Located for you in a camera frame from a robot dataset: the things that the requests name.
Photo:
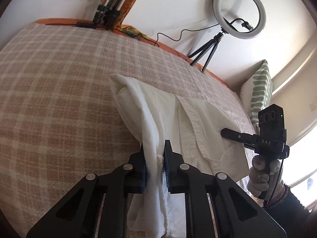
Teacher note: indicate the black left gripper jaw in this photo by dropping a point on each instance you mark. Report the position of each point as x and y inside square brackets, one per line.
[248, 140]

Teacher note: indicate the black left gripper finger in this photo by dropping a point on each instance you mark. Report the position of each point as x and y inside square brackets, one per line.
[130, 177]
[178, 180]

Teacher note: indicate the white shirt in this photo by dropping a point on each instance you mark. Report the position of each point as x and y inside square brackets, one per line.
[193, 128]

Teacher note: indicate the black sleeved right forearm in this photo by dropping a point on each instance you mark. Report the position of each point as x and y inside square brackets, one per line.
[291, 215]

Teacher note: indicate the gloved right hand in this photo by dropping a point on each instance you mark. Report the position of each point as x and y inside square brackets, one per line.
[271, 184]

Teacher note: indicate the green striped white pillow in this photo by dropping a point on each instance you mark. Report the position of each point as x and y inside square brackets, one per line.
[256, 93]

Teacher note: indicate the pink plaid bed blanket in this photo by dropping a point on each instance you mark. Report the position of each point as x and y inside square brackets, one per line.
[58, 119]

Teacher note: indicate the black tripod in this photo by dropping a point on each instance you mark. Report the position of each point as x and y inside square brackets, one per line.
[211, 45]
[106, 15]

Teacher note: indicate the black camera box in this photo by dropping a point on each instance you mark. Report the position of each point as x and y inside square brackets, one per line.
[271, 123]

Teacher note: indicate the white ring light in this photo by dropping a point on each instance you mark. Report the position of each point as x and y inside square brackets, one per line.
[243, 19]

